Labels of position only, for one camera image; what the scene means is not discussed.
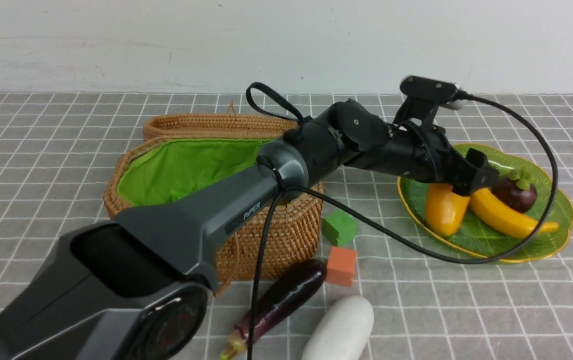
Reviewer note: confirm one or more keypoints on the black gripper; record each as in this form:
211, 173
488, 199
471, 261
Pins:
427, 156

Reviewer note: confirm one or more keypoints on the dark purple mangosteen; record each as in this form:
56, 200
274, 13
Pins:
517, 190

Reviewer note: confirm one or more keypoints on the yellow banana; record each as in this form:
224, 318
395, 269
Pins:
501, 218

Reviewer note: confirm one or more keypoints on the orange yellow mango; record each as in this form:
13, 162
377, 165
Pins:
444, 210

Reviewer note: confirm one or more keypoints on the white radish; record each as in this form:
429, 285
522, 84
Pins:
343, 332

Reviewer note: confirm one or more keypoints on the dark purple eggplant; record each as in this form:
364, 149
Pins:
288, 293

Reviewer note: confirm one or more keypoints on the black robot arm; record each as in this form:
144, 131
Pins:
135, 287

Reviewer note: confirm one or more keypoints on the green foam cube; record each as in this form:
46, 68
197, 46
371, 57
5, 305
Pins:
339, 228

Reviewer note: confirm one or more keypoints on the orange foam cube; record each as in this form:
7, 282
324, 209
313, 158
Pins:
341, 266

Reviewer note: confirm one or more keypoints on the woven rattan basket green lining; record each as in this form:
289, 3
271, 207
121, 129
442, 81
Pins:
168, 168

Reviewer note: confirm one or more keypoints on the grey checkered tablecloth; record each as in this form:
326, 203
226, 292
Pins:
58, 151

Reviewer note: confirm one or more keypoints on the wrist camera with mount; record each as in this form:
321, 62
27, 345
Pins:
424, 97

